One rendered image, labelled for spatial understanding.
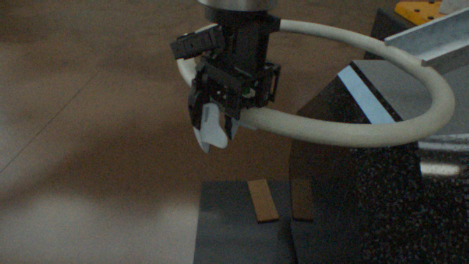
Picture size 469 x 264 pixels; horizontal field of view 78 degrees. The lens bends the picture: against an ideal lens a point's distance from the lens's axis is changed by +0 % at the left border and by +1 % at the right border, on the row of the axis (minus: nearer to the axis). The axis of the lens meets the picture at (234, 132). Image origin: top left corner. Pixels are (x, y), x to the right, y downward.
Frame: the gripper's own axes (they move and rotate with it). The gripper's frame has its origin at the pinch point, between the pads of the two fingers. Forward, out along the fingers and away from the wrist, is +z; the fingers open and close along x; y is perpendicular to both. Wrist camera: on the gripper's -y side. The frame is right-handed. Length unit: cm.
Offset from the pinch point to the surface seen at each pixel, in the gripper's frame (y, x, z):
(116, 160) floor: -106, 21, 94
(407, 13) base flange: -18, 144, 5
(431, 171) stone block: 26.4, 29.8, 6.7
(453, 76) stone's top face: 19, 63, 0
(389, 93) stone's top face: 11.3, 43.2, 2.0
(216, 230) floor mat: -28, 31, 88
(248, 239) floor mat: -15, 38, 87
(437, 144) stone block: 24.8, 33.2, 3.1
